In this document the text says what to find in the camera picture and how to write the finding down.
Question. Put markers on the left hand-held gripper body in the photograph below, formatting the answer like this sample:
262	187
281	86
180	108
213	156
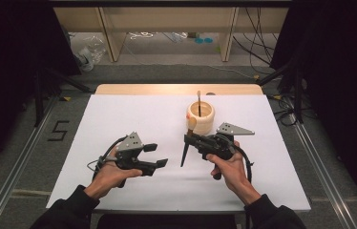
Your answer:
131	146

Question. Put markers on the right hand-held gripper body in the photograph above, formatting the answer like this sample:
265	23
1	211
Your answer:
221	144

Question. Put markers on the ribbed wooden brush holder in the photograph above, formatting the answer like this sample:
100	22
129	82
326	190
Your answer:
206	122

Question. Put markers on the small black makeup brush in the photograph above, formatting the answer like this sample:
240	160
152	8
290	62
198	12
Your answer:
199	105

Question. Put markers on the person's right hand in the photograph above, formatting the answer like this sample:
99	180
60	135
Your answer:
234	175

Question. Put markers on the person's left hand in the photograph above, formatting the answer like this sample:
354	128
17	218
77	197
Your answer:
113	178

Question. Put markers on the white foam board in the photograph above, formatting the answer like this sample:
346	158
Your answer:
141	114

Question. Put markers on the person's dark lap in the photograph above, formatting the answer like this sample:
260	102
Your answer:
167	222

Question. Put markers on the light wooden table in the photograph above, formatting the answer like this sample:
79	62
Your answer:
154	89

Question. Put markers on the yellow tape piece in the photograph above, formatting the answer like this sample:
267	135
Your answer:
277	97
256	77
67	99

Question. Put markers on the black metal stand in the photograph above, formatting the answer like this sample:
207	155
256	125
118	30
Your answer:
298	95
39	95

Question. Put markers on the blue round discs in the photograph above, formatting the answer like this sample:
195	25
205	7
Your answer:
203	40

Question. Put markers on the clear plastic bag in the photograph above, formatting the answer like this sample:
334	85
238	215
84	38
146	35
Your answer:
92	51

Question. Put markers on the beige wooden desk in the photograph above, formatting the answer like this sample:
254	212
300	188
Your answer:
167	19

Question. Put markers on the black curtain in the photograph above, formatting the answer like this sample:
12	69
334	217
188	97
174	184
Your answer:
8	63
342	79

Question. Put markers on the aluminium floor rail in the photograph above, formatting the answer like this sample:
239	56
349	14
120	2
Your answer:
14	178
323	178

